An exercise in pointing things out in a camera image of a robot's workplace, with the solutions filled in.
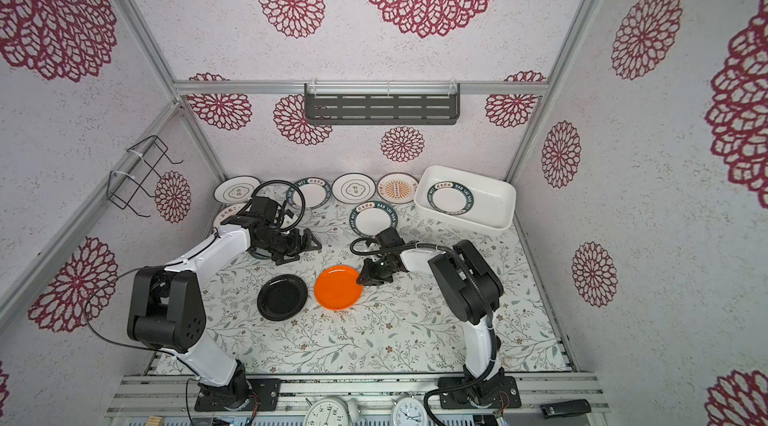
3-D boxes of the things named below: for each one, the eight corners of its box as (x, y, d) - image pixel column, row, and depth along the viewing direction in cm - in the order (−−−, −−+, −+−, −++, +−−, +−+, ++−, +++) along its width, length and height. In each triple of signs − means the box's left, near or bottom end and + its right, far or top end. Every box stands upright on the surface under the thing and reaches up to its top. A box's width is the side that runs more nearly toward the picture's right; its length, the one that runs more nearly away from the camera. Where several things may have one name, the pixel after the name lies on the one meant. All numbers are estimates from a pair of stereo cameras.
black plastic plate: (255, 321, 88) (252, 318, 86) (266, 278, 97) (264, 274, 95) (303, 321, 88) (301, 318, 86) (310, 278, 97) (308, 274, 95)
